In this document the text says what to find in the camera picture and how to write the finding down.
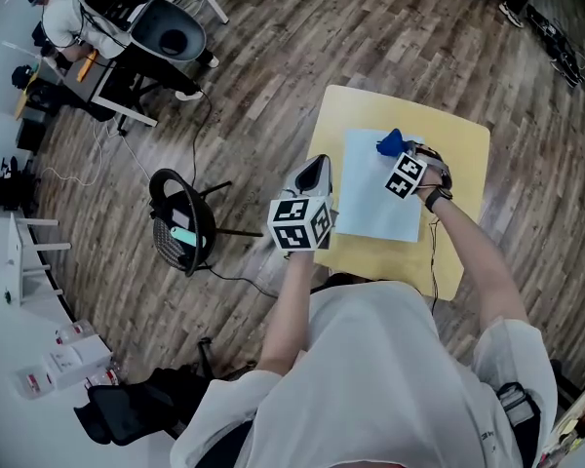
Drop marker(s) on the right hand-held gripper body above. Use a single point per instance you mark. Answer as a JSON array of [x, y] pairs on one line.
[[405, 176]]

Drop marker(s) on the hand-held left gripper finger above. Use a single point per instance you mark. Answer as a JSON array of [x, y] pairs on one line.
[[292, 185], [330, 183]]

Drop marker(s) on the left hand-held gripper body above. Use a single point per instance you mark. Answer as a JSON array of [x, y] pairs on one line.
[[292, 217]]

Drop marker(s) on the blue cloth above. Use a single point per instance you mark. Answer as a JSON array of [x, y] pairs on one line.
[[390, 145]]

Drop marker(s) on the person's right forearm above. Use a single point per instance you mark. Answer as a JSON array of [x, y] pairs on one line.
[[473, 261]]

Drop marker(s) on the person's left forearm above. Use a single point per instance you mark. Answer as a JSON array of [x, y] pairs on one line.
[[290, 305]]

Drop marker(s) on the grey shoulder pouch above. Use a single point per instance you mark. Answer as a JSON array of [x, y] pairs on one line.
[[517, 407]]

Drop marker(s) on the person's right hand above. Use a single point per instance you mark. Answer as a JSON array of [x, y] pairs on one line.
[[434, 179]]

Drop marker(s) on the black wristwatch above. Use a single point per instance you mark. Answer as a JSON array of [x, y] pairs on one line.
[[435, 199]]

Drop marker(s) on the mint green bottle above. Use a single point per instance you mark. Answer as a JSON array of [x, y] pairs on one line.
[[187, 236]]

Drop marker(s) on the pink white pouch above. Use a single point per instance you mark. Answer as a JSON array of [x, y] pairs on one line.
[[181, 217]]

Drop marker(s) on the round black wicker chair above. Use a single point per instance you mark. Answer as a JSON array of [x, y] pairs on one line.
[[163, 239]]

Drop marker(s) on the black power strip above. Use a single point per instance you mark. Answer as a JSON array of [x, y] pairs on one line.
[[556, 42]]

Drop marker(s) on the person's white shirt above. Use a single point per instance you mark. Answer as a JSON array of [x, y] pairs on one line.
[[370, 383]]

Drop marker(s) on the grey shell chair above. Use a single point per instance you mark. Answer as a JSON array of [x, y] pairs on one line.
[[187, 22]]

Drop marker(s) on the grey desk white legs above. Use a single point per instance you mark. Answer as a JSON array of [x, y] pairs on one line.
[[85, 83]]

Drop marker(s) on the clear bottle red label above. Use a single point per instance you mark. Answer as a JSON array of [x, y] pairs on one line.
[[75, 330], [102, 377]]

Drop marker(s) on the white box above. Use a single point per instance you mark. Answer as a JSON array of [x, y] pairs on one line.
[[85, 356]]

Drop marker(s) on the black office chair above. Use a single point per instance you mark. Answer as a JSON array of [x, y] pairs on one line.
[[122, 407]]

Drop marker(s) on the black cabinet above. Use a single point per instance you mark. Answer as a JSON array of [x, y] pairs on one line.
[[29, 134]]

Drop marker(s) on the yellow desk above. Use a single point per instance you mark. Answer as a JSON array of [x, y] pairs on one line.
[[22, 100]]

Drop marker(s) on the black bag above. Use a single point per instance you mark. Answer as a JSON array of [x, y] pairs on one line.
[[5, 190]]

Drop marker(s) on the cluttered white shelf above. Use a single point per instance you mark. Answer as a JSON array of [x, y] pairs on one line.
[[577, 432]]

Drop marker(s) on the clear jug red label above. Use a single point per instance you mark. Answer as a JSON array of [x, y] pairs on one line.
[[31, 382]]

